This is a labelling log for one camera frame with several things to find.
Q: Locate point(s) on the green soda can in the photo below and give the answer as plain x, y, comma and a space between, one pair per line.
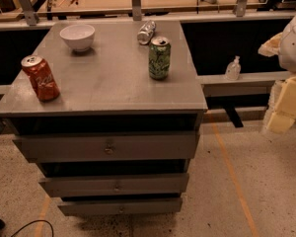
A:
159, 57

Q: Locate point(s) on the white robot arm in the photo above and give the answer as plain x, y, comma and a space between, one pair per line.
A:
287, 49

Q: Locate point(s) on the silver can lying down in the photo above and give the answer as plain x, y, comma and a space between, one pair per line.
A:
146, 32

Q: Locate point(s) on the white bowl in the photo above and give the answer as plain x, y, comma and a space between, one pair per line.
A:
78, 37

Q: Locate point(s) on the red soda can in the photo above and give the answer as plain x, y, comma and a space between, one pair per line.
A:
41, 78

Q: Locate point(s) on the grey drawer cabinet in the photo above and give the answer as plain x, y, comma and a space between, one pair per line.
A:
108, 90

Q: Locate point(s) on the middle grey drawer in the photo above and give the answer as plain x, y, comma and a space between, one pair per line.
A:
120, 185

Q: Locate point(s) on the grey drawer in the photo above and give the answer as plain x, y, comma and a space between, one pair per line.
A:
121, 206
106, 147
120, 185

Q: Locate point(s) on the top grey drawer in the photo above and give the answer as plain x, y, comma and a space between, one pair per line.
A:
106, 147

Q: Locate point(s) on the clear sanitizer bottle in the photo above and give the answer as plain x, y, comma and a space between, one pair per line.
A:
233, 69

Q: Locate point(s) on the bottom grey drawer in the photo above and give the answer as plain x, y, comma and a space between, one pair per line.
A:
121, 206

